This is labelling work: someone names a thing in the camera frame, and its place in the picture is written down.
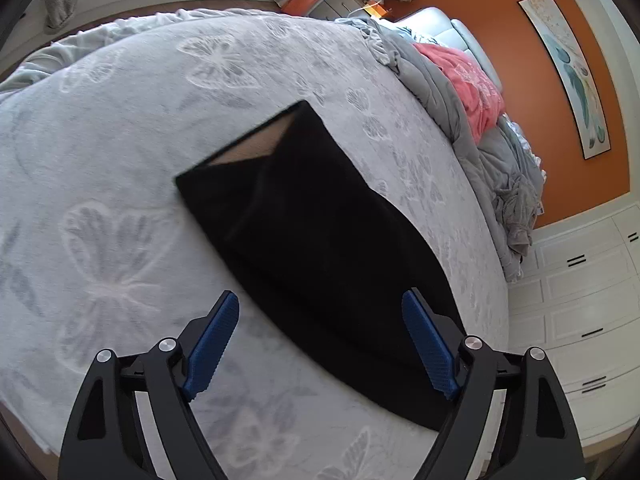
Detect black pants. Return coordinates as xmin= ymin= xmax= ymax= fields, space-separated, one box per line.
xmin=175 ymin=101 xmax=460 ymax=430

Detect grey crumpled duvet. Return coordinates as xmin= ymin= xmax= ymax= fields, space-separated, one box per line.
xmin=336 ymin=18 xmax=544 ymax=282

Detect white padded headboard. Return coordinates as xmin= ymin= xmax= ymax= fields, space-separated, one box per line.
xmin=396 ymin=6 xmax=503 ymax=92

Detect framed feather wall picture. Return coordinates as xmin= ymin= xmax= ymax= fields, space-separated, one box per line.
xmin=518 ymin=0 xmax=611 ymax=160

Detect grey butterfly bedspread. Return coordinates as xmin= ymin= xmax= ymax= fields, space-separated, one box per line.
xmin=1 ymin=10 xmax=509 ymax=457

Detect pink pillow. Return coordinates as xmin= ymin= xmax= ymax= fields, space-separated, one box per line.
xmin=413 ymin=42 xmax=506 ymax=144

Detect white built-in wardrobe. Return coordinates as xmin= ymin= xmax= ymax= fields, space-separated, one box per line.
xmin=509 ymin=204 xmax=639 ymax=448

